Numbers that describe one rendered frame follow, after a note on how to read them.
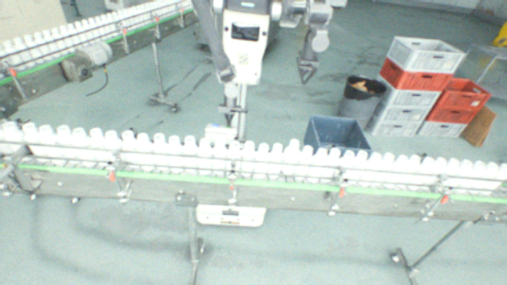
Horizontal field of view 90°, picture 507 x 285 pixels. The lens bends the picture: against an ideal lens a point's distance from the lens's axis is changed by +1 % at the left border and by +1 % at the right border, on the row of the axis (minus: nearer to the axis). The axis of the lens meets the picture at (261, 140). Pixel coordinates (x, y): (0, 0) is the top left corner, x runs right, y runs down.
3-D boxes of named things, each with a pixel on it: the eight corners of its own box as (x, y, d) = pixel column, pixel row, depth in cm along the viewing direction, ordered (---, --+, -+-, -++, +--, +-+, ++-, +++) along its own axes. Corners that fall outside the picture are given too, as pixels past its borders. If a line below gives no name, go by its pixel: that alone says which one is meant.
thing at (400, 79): (395, 89, 280) (405, 70, 266) (378, 73, 311) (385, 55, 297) (443, 92, 291) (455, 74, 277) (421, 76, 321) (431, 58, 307)
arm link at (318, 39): (330, 5, 86) (305, 3, 85) (341, 13, 77) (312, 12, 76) (323, 40, 93) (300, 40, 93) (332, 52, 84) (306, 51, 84)
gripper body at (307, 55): (313, 57, 100) (318, 37, 96) (318, 67, 92) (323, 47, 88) (297, 55, 100) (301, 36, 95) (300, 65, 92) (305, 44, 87)
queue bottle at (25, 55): (21, 65, 159) (7, 38, 149) (32, 62, 164) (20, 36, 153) (27, 67, 158) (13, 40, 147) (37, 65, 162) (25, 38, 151)
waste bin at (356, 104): (334, 138, 310) (352, 91, 270) (326, 116, 345) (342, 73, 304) (370, 141, 314) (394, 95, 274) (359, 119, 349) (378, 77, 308)
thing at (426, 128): (417, 135, 337) (425, 122, 323) (402, 117, 368) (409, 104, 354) (458, 138, 345) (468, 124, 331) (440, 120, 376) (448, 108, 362)
